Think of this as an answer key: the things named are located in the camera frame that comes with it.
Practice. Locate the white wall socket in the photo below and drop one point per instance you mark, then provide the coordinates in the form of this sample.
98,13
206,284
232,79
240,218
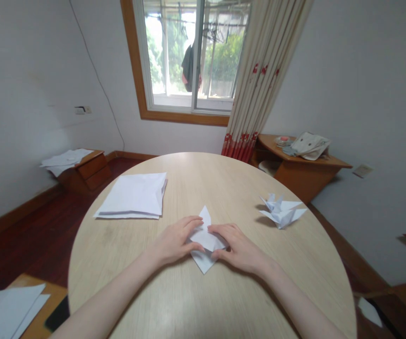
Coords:
82,110

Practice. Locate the white wall socket plate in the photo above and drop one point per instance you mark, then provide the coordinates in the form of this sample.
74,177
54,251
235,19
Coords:
362,170

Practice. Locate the round light wooden table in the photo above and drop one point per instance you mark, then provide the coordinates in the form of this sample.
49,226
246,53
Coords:
210,254

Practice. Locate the person's left hand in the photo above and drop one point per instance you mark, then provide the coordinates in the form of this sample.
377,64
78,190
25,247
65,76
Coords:
172,242

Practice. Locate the cream cloth bag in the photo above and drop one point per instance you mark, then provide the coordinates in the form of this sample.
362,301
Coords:
310,145

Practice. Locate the small wooden nightstand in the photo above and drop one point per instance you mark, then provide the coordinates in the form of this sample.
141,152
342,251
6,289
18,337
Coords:
86,171

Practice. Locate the wooden corner desk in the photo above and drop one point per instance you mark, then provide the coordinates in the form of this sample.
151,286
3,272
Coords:
298,169

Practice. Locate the wooden framed window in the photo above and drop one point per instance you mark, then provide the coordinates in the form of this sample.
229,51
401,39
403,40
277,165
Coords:
189,60

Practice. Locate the dark hanging garment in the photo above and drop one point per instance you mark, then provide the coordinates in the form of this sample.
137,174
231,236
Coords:
190,69

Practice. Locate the person's right hand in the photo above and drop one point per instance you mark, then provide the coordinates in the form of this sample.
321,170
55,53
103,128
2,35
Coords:
240,248

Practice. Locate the white paper crane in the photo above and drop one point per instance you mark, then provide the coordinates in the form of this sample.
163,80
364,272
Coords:
285,218
277,204

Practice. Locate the black phone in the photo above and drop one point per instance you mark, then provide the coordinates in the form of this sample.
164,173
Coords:
58,313

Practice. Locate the stack of white paper sheets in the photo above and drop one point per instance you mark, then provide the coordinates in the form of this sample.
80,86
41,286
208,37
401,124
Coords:
132,196

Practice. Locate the white origami paper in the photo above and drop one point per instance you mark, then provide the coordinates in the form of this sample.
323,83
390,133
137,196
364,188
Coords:
206,240

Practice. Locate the white sheets on stool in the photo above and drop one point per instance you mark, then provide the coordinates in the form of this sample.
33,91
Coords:
7,312

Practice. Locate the wooden stool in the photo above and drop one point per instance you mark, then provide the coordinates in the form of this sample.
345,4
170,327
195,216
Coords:
44,310

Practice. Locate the cream curtain with red pattern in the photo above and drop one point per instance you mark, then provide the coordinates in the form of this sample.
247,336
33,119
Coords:
259,81

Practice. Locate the white papers on nightstand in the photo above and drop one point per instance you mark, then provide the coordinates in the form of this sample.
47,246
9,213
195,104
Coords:
65,160

